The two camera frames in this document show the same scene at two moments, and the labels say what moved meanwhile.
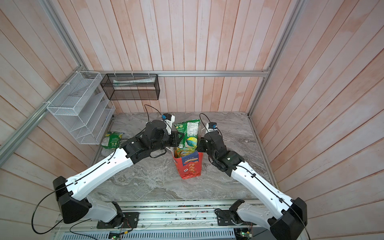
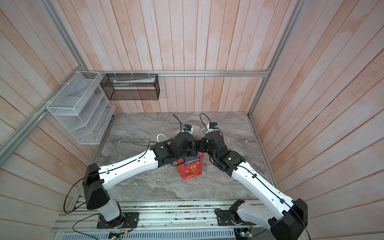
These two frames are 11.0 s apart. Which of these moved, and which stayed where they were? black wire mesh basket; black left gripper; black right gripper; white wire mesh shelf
Moved: black left gripper
Stayed: black wire mesh basket; black right gripper; white wire mesh shelf
